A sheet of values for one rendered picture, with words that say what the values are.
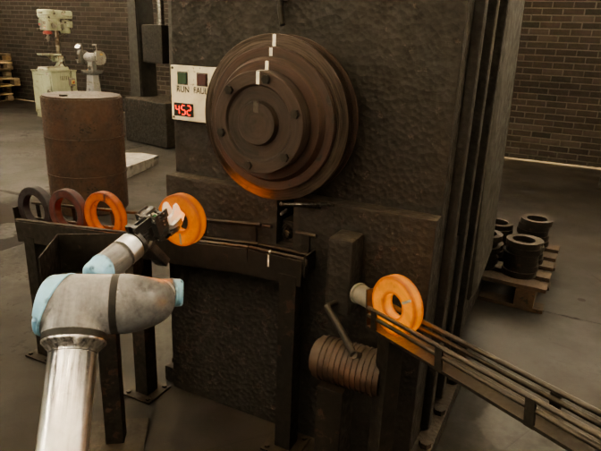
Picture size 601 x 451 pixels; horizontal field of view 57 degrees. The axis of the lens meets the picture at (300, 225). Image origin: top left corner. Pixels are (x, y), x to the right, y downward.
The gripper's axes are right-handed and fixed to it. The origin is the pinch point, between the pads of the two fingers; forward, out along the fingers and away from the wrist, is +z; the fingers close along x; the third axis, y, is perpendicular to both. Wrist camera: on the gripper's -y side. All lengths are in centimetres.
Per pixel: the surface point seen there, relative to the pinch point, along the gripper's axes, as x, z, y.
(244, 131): -17.4, 13.7, 21.2
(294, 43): -28, 29, 41
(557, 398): -104, -24, -10
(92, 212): 58, 15, -18
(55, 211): 77, 13, -20
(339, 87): -41, 26, 31
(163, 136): 355, 377, -167
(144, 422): 24, -20, -81
